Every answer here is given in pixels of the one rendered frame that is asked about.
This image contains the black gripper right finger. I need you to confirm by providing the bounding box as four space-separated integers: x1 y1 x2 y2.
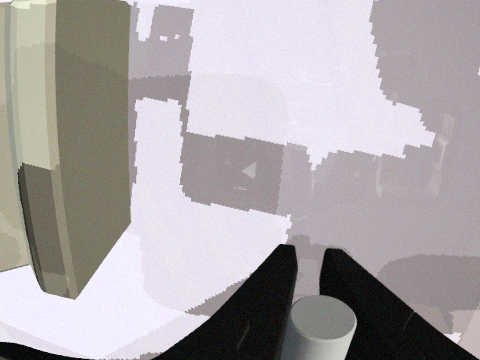
319 248 479 360

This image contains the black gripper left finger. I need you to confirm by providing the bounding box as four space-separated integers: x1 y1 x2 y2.
0 244 299 360

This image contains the grey cylinder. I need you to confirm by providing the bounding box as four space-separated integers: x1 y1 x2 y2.
280 295 357 360

